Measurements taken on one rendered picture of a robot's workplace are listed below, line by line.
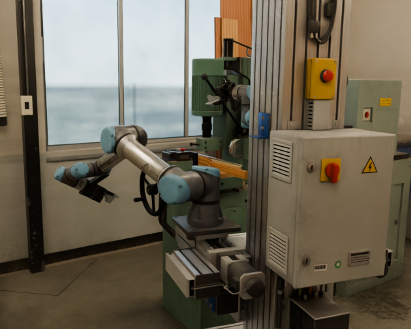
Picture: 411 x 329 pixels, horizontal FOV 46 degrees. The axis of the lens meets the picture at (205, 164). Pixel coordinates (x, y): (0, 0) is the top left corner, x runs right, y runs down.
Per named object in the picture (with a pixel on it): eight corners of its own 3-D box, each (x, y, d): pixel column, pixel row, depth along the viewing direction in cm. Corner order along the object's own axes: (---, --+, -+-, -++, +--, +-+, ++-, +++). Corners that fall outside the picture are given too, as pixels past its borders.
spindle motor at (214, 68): (185, 115, 271) (185, 58, 266) (211, 114, 280) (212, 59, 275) (201, 117, 256) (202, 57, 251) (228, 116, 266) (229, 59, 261)
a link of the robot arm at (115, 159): (153, 119, 219) (100, 159, 252) (134, 120, 211) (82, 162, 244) (162, 141, 217) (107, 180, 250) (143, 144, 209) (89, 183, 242)
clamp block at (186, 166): (158, 174, 267) (158, 158, 265) (179, 172, 274) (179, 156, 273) (171, 179, 255) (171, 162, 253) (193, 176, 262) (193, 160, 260)
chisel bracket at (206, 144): (195, 152, 272) (196, 138, 271) (216, 151, 280) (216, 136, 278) (202, 154, 266) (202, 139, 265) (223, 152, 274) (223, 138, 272)
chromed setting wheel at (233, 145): (227, 159, 267) (228, 137, 265) (244, 157, 274) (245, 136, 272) (230, 160, 265) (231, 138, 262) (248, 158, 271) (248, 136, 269)
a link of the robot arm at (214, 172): (226, 198, 196) (227, 165, 193) (203, 203, 186) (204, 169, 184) (205, 193, 204) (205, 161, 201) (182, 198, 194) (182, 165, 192)
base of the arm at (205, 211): (229, 224, 193) (229, 200, 191) (194, 228, 188) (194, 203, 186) (215, 215, 207) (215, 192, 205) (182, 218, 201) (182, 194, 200)
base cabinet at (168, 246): (161, 306, 299) (161, 195, 287) (236, 286, 330) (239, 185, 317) (199, 339, 262) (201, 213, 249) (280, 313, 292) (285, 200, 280)
